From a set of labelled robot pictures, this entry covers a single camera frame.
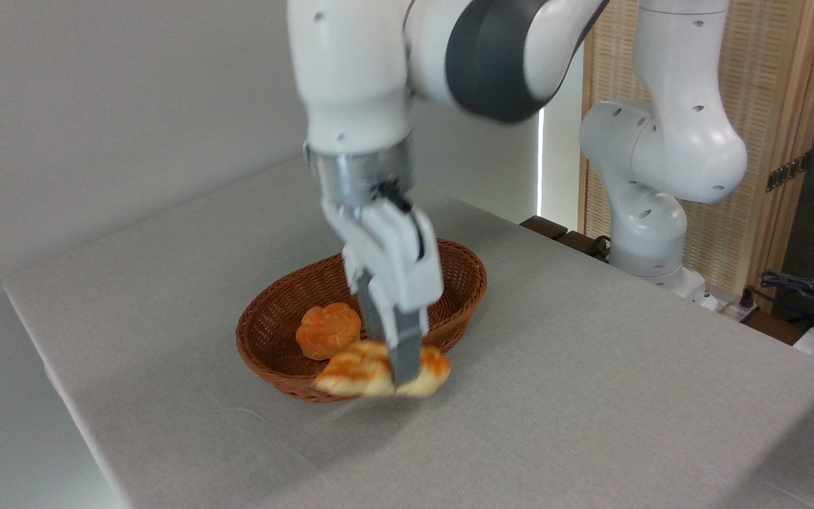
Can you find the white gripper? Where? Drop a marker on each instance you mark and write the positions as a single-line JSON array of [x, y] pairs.
[[400, 254]]

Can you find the braided golden bread loaf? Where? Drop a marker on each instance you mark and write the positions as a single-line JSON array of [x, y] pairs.
[[350, 371]]

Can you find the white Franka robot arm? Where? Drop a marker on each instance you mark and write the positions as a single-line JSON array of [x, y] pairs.
[[350, 71]]

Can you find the round orange bread roll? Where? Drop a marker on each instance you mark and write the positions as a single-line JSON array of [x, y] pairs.
[[326, 332]]

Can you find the brown wicker oval basket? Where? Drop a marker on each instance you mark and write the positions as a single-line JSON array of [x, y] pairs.
[[273, 332]]

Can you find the grey tablecloth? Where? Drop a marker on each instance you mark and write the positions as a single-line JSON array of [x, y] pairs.
[[591, 389]]

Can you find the white power strip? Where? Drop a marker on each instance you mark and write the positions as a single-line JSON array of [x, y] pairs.
[[732, 309]]

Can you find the dark metal screen hinge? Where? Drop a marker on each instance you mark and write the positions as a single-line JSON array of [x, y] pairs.
[[788, 171]]

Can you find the bamboo wooden folding screen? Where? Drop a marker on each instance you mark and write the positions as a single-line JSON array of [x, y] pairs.
[[767, 85]]

